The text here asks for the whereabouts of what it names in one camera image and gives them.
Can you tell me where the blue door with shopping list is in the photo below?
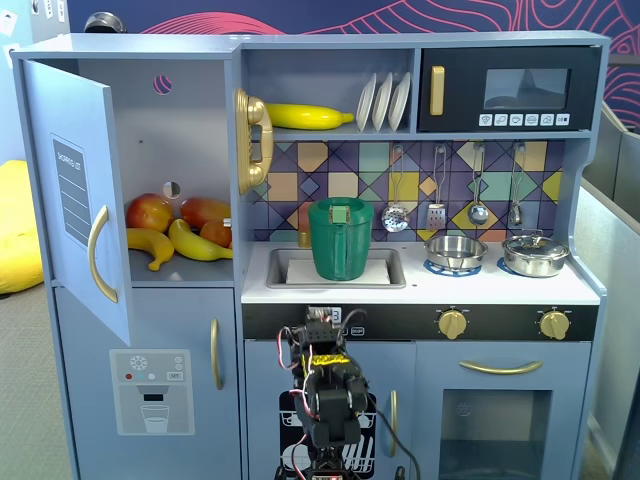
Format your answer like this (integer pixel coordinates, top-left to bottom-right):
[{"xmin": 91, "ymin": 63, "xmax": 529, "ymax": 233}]
[{"xmin": 22, "ymin": 59, "xmax": 134, "ymax": 347}]

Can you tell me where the blue door with dishwasher print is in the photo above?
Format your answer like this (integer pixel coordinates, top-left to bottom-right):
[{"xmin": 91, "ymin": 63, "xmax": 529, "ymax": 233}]
[{"xmin": 244, "ymin": 339, "xmax": 417, "ymax": 480}]

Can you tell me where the blue door with dispenser print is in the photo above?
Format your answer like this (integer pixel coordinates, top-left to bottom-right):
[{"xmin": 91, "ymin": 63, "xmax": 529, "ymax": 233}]
[{"xmin": 53, "ymin": 287, "xmax": 237, "ymax": 480}]

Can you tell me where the open steel pan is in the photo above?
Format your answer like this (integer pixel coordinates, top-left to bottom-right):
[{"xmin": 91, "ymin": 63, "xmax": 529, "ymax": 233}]
[{"xmin": 423, "ymin": 234, "xmax": 489, "ymax": 272}]

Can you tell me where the blue oven door with window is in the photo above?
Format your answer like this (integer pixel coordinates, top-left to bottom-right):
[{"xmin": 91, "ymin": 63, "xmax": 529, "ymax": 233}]
[{"xmin": 415, "ymin": 340, "xmax": 594, "ymax": 480}]

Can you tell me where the black microwave door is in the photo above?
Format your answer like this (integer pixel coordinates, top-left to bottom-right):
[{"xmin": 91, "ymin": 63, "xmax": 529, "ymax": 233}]
[{"xmin": 418, "ymin": 47, "xmax": 602, "ymax": 133}]

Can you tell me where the grey sink basin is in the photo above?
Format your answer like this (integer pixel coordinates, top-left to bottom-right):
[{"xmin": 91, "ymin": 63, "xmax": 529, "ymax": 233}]
[{"xmin": 264, "ymin": 247, "xmax": 408, "ymax": 290}]

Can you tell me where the green plastic pitcher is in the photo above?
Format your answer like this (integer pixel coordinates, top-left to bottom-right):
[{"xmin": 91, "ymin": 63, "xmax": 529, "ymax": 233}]
[{"xmin": 307, "ymin": 196, "xmax": 375, "ymax": 282}]

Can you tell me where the steel toy skimmer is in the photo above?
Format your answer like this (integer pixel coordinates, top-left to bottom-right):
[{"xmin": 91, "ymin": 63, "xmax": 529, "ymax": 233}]
[{"xmin": 382, "ymin": 144, "xmax": 412, "ymax": 235}]

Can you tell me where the small orange toy fruit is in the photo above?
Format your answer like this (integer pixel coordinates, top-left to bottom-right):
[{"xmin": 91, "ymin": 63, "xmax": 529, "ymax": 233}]
[{"xmin": 199, "ymin": 219, "xmax": 234, "ymax": 250}]

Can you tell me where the gold oven knob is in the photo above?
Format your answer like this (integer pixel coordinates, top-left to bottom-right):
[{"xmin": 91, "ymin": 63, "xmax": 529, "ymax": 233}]
[
  {"xmin": 437, "ymin": 308, "xmax": 470, "ymax": 342},
  {"xmin": 538, "ymin": 308, "xmax": 572, "ymax": 342}
]

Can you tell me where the curved yellow toy banana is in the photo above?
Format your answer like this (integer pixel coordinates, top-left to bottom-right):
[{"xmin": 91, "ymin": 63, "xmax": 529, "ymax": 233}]
[
  {"xmin": 167, "ymin": 218, "xmax": 235, "ymax": 263},
  {"xmin": 126, "ymin": 227, "xmax": 176, "ymax": 273}
]

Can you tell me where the steel toy spatula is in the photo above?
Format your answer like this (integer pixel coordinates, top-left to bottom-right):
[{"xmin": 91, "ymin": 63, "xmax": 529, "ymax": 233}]
[{"xmin": 426, "ymin": 144, "xmax": 448, "ymax": 232}]

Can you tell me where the red orange toy mango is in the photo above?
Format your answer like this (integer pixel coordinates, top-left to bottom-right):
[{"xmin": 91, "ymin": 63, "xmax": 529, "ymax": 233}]
[{"xmin": 179, "ymin": 197, "xmax": 233, "ymax": 231}]

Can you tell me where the gold toy telephone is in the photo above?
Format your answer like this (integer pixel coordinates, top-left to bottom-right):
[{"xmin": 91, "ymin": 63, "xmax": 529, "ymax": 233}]
[{"xmin": 234, "ymin": 88, "xmax": 275, "ymax": 197}]

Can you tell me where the blue wooden toy kitchen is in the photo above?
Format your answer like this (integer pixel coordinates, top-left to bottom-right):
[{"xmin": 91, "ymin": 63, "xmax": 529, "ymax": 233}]
[{"xmin": 9, "ymin": 30, "xmax": 612, "ymax": 480}]

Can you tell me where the steel toy ladle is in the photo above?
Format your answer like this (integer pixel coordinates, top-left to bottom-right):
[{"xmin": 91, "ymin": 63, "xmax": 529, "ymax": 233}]
[{"xmin": 467, "ymin": 144, "xmax": 490, "ymax": 227}]

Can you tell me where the long yellow toy banana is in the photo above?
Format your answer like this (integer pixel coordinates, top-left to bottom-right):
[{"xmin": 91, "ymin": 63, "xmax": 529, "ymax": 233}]
[{"xmin": 264, "ymin": 102, "xmax": 356, "ymax": 132}]

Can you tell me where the large red toy apple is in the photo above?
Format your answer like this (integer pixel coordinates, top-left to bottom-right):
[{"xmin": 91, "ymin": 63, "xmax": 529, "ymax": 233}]
[{"xmin": 125, "ymin": 193, "xmax": 177, "ymax": 234}]

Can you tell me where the white toy plate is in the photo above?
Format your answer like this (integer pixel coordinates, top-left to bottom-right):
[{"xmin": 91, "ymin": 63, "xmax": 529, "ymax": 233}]
[
  {"xmin": 355, "ymin": 72, "xmax": 378, "ymax": 133},
  {"xmin": 387, "ymin": 72, "xmax": 413, "ymax": 131},
  {"xmin": 371, "ymin": 72, "xmax": 395, "ymax": 133}
]

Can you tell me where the steel toy whisk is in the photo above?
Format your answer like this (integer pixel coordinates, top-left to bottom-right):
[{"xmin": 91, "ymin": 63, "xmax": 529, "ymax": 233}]
[{"xmin": 508, "ymin": 143, "xmax": 527, "ymax": 227}]

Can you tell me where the steel pot with lid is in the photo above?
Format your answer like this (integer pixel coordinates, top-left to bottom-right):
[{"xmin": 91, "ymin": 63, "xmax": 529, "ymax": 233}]
[{"xmin": 501, "ymin": 229, "xmax": 571, "ymax": 278}]

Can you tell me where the light grey desk partition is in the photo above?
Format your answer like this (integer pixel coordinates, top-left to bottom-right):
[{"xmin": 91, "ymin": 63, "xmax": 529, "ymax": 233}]
[{"xmin": 573, "ymin": 99, "xmax": 640, "ymax": 480}]

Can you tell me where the yellow bean bag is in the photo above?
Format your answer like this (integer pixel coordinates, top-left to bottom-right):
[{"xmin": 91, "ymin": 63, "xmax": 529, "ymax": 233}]
[{"xmin": 0, "ymin": 159, "xmax": 47, "ymax": 297}]

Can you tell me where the black dome object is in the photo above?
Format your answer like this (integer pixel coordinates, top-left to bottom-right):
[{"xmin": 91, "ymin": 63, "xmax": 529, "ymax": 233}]
[{"xmin": 83, "ymin": 12, "xmax": 125, "ymax": 35}]

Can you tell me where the black cable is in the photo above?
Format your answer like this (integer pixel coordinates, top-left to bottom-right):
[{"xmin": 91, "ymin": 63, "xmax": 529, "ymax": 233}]
[{"xmin": 367, "ymin": 392, "xmax": 421, "ymax": 480}]

